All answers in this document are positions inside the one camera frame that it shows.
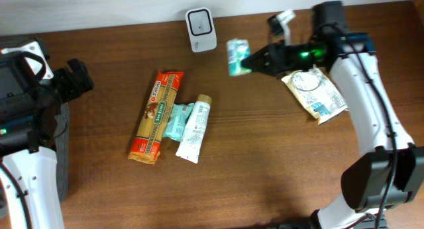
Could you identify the teal wipes packet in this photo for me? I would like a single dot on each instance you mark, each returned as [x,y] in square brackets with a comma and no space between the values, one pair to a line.
[177,121]

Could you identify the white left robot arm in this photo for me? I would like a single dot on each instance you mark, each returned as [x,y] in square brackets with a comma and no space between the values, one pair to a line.
[34,131]

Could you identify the small green tissue pack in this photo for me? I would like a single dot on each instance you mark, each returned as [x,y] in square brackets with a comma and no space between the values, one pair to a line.
[237,51]

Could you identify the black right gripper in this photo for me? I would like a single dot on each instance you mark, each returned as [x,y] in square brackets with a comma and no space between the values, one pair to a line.
[273,57]

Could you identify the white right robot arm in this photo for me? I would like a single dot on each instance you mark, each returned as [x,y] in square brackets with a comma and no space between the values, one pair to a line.
[389,171]

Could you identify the red spaghetti packet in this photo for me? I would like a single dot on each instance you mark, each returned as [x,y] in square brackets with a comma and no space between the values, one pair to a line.
[147,141]

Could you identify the white barcode scanner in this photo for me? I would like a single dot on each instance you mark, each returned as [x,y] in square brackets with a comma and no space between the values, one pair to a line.
[201,29]

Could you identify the white tube gold cap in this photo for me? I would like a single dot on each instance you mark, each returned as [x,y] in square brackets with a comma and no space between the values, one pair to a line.
[195,128]

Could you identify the yellow snack bag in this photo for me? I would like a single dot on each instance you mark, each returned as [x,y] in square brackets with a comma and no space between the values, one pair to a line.
[316,93]

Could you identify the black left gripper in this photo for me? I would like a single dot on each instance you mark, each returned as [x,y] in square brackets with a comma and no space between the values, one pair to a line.
[69,82]

